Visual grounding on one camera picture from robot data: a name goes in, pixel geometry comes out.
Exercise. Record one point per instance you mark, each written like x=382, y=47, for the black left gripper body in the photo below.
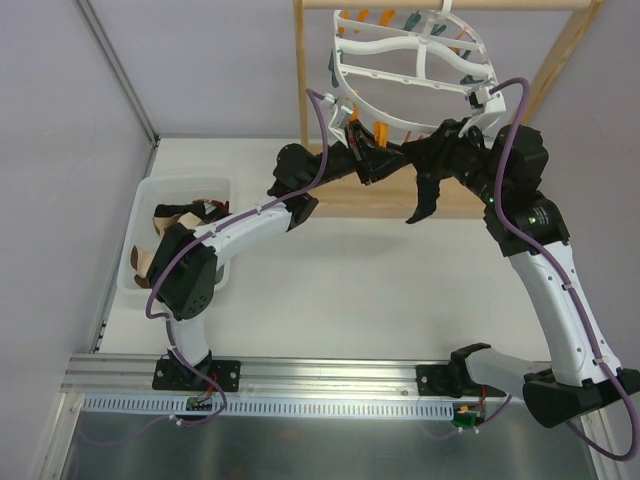
x=361, y=151

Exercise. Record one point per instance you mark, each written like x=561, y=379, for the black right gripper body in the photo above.
x=445, y=159

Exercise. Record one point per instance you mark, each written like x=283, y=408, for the navy santa sock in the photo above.
x=428, y=193

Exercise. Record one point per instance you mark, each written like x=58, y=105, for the white plastic clip hanger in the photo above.
x=449, y=56

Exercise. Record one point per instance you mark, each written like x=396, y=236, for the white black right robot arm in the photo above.
x=583, y=374

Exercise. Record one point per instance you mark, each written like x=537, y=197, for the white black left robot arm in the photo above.
x=183, y=269

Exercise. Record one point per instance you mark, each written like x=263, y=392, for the wooden hanger stand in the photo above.
x=395, y=197

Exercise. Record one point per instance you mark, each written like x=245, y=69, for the pile of dark socks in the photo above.
x=196, y=213

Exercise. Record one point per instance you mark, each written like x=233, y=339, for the white perforated plastic basket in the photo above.
x=177, y=189

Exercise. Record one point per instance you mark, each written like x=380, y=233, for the beige brown sock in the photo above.
x=140, y=259

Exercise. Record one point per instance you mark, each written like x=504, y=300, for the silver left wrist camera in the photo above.
x=341, y=110

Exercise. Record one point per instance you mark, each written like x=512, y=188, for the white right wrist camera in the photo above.
x=486, y=109

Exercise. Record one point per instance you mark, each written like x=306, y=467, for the aluminium mounting rail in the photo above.
x=258, y=377

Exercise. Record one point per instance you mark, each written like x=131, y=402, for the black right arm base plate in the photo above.
x=449, y=381

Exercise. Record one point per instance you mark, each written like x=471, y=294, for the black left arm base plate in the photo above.
x=171, y=375

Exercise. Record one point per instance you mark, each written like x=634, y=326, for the white slotted cable duct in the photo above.
x=271, y=407

